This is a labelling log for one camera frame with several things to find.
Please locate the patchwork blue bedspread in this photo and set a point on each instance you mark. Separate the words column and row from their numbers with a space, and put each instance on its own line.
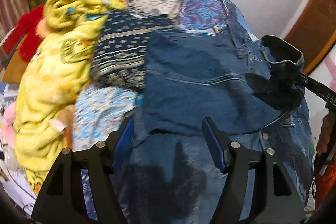
column 119, row 61

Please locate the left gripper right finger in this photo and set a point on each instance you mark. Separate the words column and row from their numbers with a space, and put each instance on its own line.
column 258, row 188

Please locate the wooden wardrobe with sliding door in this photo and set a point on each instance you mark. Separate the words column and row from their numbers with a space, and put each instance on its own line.
column 314, row 32

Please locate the red plush toy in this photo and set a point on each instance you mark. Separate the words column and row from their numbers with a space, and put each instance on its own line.
column 27, row 25

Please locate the brown cardboard box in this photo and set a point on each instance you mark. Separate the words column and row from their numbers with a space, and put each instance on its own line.
column 16, row 67

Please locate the person's right hand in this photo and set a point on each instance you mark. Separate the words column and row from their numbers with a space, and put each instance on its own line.
column 326, row 129

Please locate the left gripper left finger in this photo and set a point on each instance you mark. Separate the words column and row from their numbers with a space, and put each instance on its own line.
column 61, row 198

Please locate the striped red curtain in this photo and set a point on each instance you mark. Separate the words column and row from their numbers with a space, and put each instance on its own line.
column 11, row 11

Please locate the yellow fleece blanket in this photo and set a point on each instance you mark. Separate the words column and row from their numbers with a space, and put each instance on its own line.
column 53, row 79

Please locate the blue denim jacket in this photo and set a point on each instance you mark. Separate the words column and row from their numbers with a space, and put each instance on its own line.
column 244, row 87

